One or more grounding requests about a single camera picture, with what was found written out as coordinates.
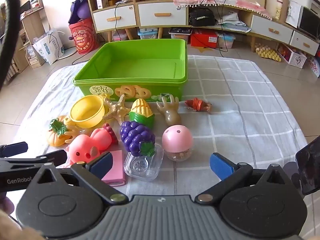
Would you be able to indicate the red cardboard box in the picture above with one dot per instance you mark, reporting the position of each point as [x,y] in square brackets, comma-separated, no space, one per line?
[203,38]

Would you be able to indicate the curved wooden low cabinet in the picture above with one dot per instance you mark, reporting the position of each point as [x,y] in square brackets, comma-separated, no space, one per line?
[270,17]

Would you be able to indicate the yellow toy funnel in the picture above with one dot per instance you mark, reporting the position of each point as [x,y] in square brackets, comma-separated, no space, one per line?
[85,112]

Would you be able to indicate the white round fan base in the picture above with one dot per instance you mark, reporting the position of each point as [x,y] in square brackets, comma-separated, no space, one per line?
[68,52]

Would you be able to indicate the green plastic box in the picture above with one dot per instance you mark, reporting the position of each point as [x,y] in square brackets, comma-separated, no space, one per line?
[137,65]

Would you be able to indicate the pink dome air freshener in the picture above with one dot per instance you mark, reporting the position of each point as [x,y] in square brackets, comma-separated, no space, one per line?
[177,138]

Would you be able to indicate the red printed carton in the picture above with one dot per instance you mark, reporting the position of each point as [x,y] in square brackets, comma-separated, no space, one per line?
[314,66]

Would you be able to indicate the small white box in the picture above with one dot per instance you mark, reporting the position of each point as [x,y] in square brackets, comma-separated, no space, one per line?
[102,2]

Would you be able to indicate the red printed bucket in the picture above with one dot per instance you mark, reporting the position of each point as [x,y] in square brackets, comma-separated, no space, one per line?
[83,37]

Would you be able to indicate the yellow egg tray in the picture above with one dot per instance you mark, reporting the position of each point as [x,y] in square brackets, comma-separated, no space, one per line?
[268,53]

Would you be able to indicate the black bag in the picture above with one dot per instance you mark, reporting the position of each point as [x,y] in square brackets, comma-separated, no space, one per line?
[201,17]

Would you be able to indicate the tall printed cup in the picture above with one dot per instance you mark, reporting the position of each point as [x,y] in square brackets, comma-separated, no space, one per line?
[279,7]

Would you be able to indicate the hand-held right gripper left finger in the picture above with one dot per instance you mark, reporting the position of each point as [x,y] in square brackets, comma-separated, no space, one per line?
[101,163]

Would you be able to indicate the pink rubber pig toy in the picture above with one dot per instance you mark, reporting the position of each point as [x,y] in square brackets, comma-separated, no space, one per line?
[87,145]

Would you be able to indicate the clear storage box black lid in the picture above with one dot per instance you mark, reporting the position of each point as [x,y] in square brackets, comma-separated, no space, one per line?
[180,33]

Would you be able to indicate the pink notepad block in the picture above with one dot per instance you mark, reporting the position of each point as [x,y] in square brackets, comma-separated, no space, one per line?
[116,167]

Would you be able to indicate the red brown toy lobster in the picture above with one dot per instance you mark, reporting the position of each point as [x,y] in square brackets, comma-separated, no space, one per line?
[197,105]

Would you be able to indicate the purple cloth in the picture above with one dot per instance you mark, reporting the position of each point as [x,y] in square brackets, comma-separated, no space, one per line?
[74,8]

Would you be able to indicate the white drawer narrow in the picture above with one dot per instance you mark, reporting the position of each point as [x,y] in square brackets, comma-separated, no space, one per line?
[113,18]

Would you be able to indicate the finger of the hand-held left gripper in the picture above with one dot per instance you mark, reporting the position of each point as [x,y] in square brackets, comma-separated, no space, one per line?
[53,157]
[12,149]

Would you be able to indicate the black microwave oven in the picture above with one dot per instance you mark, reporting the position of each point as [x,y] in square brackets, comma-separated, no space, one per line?
[310,22]

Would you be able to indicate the wooden side shelf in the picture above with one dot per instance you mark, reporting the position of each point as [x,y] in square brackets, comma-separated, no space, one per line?
[32,25]

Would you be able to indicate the clear storage box blue lid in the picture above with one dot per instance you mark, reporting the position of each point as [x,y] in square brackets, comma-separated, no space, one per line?
[147,33]

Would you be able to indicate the black smartphone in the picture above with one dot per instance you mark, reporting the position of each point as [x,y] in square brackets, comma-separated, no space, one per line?
[308,165]

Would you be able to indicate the white drawer wide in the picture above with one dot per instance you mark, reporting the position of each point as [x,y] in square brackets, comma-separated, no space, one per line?
[162,14]

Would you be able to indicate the white checked blanket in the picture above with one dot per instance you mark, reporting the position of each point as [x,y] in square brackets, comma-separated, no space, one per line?
[250,130]

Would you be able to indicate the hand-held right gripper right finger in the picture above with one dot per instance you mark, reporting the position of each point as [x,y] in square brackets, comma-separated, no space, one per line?
[221,166]

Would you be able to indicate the clear plastic dish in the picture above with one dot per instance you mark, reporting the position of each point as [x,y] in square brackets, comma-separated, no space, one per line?
[140,167]

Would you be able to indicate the beige starfish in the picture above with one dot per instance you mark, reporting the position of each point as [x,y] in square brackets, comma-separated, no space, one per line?
[117,111]

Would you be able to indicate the clear storage box pink lid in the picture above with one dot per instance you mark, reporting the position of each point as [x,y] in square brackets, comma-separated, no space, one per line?
[120,37]

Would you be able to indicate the purple toy grapes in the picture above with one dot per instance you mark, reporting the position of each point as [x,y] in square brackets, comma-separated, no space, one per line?
[136,135]

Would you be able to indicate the toy corn cob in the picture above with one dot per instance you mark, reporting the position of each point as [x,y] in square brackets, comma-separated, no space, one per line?
[142,113]

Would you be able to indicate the white shopping bag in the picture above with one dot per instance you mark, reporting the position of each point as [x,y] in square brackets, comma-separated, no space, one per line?
[47,47]

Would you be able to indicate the tan rubber octopus toy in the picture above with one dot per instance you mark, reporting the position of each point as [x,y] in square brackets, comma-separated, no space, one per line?
[171,115]

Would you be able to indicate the white printed carton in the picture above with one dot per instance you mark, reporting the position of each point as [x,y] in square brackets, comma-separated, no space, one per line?
[293,57]

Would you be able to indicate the pile of folded papers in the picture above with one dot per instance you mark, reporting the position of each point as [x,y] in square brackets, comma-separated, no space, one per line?
[235,22]

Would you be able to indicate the white curved drawer large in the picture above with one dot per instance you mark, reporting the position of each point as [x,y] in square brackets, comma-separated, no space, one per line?
[271,28]

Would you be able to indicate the white curved drawer small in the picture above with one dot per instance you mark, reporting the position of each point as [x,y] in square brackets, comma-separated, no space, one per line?
[305,43]

